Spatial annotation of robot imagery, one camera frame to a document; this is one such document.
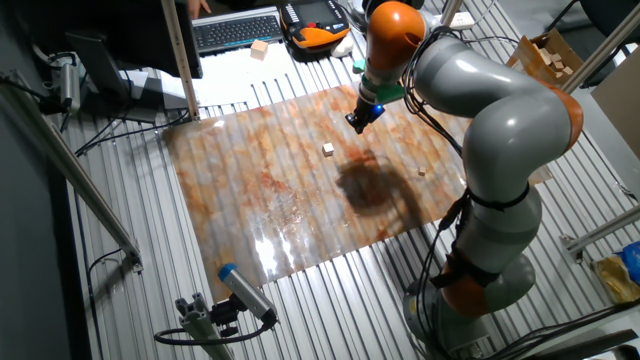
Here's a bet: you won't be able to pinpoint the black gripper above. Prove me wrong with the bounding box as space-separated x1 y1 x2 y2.
344 101 386 135

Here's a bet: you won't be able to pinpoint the large wooden block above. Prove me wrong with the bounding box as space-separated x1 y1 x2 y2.
249 38 270 62

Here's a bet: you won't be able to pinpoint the person's hand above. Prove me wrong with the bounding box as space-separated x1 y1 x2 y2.
187 0 212 20

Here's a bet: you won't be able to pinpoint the orange and black teach pendant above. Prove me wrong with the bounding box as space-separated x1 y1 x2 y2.
278 0 351 64

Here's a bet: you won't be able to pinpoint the orange marble pattern mat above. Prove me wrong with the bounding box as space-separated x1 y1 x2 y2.
162 82 554 304

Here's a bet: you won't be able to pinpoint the white paper sheets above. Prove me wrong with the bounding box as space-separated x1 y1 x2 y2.
164 42 366 109

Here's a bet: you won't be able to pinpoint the white power strip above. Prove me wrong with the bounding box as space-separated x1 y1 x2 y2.
434 10 476 29

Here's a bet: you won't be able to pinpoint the black computer keyboard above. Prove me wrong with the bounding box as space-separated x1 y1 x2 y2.
191 5 284 56

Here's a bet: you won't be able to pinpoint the cardboard box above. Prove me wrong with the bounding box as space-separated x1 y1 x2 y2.
505 28 585 87

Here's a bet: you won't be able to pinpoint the black computer monitor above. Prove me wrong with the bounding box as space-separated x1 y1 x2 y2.
19 0 204 101

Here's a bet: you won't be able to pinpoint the short aluminium profile stub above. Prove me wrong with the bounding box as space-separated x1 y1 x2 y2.
174 292 234 360

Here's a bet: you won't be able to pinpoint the brown cardboard panel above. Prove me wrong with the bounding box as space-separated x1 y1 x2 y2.
591 47 640 161

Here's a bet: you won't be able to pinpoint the black office chair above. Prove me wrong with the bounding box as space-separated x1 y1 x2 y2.
544 0 640 89

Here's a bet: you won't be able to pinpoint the yellow plastic bag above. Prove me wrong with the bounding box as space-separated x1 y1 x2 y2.
592 254 640 305

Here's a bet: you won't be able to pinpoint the blue plastic bag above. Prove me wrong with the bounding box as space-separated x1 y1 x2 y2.
615 241 640 286

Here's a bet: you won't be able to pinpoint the green gripper mount plate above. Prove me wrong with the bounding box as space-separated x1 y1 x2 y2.
351 58 405 105

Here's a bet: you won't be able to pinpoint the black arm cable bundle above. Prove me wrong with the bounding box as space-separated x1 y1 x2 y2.
399 24 531 360

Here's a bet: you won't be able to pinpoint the aluminium frame post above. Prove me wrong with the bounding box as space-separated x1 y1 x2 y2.
442 0 464 21
159 0 201 122

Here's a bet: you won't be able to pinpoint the silver camera with blue end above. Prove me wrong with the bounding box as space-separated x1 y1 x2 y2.
217 263 279 324

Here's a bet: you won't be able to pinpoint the black table cables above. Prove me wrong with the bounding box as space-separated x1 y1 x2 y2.
74 109 191 157

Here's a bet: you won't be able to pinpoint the black camera clamp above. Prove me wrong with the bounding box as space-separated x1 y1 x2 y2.
209 297 241 337

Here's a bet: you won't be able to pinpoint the long aluminium frame rail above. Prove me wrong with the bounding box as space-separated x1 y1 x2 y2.
559 4 640 96
0 69 144 274

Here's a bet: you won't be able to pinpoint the black camera cable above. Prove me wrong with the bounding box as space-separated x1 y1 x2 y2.
153 319 276 347

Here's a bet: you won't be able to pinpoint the silver depth camera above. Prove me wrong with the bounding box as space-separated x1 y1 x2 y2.
58 62 82 114

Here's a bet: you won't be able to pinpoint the black floor cables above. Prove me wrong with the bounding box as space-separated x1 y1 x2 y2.
479 299 640 360

